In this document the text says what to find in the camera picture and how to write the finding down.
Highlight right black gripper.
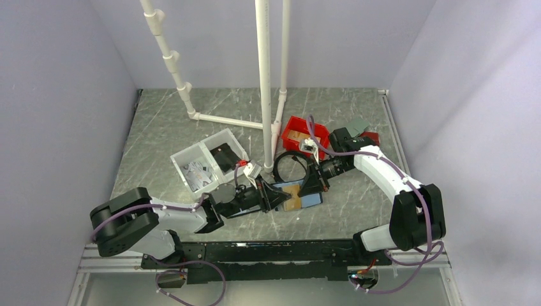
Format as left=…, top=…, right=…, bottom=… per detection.
left=297, top=155, right=353, bottom=198

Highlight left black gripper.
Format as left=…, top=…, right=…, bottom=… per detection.
left=223, top=173, right=292, bottom=217

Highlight blue card holder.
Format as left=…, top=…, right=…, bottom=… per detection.
left=272, top=180, right=323, bottom=209

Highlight gold credit card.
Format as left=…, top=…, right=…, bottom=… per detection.
left=282, top=184, right=302, bottom=212

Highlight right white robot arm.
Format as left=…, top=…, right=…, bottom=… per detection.
left=299, top=128, right=446, bottom=265

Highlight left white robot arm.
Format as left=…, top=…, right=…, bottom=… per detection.
left=90, top=177, right=292, bottom=268

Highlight open black card holder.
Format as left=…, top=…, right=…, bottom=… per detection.
left=228, top=207, right=260, bottom=219

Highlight grey-green card holder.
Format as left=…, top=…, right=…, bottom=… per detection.
left=345, top=117, right=370, bottom=137

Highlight red leather card holder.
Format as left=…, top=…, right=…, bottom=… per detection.
left=362, top=131, right=380, bottom=146

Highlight silver cards in bin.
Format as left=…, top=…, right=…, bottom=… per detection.
left=181, top=161, right=213, bottom=192

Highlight red plastic bin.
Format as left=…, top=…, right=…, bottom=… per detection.
left=281, top=116, right=329, bottom=157

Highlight black wallet in bin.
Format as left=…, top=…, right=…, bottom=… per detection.
left=210, top=143, right=241, bottom=173

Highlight clear plastic two-compartment bin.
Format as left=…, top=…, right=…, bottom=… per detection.
left=170, top=128, right=249, bottom=200

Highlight coiled black cable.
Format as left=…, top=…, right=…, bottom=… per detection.
left=271, top=151, right=311, bottom=187

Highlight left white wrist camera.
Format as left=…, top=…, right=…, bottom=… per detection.
left=233, top=160, right=262, bottom=186

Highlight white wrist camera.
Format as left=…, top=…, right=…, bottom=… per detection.
left=299, top=138, right=320, bottom=163
left=233, top=160, right=262, bottom=186

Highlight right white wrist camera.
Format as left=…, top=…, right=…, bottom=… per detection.
left=299, top=138, right=320, bottom=163

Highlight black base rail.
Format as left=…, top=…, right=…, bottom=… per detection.
left=141, top=238, right=391, bottom=284

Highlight white PVC pipe frame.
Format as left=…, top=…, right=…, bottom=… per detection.
left=140, top=0, right=292, bottom=173

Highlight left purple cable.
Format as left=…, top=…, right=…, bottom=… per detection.
left=89, top=162, right=250, bottom=244

